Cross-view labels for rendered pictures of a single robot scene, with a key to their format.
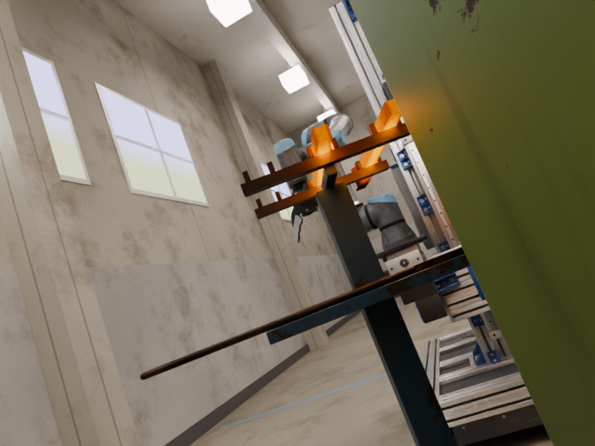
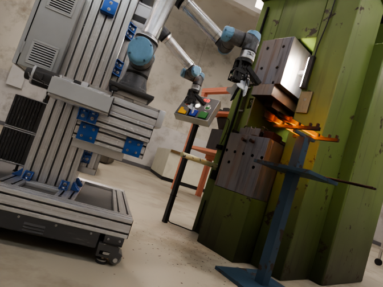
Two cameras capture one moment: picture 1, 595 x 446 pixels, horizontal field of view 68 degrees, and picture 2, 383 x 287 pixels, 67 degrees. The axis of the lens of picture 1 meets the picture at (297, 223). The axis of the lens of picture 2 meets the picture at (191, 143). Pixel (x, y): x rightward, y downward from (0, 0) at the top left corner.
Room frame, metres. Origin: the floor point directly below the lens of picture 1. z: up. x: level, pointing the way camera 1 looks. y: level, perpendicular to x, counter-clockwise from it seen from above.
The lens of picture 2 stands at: (2.30, 1.09, 0.54)
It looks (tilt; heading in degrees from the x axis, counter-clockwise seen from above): 5 degrees up; 239
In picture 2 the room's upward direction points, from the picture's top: 18 degrees clockwise
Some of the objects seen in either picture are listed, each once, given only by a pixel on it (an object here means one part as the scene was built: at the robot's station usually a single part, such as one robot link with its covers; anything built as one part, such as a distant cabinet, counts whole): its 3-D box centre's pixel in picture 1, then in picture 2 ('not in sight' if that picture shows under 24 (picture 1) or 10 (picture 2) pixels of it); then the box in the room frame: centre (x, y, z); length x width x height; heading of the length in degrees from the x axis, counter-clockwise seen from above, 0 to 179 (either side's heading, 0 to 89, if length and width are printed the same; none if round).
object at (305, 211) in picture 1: (305, 197); (240, 72); (1.48, -0.06, 1.07); 0.09 x 0.08 x 0.12; 165
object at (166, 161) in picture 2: not in sight; (186, 170); (-2.28, -6.41, 0.42); 2.20 x 1.78 x 0.83; 75
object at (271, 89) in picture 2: not in sight; (275, 99); (0.58, -0.69, 1.32); 0.42 x 0.20 x 0.10; 10
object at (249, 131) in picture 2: not in sight; (263, 139); (0.58, -0.69, 0.96); 0.42 x 0.20 x 0.09; 10
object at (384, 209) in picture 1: (383, 210); (141, 61); (1.88, -0.37, 0.98); 0.13 x 0.12 x 0.14; 67
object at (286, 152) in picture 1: (288, 156); (251, 42); (1.47, -0.06, 1.23); 0.09 x 0.08 x 0.11; 157
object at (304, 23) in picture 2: not in sight; (312, 28); (0.43, -0.67, 2.06); 0.44 x 0.41 x 0.47; 10
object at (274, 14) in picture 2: not in sight; (252, 121); (0.49, -1.00, 1.15); 0.44 x 0.26 x 2.30; 10
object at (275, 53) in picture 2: not in sight; (288, 72); (0.58, -0.65, 1.56); 0.42 x 0.39 x 0.40; 10
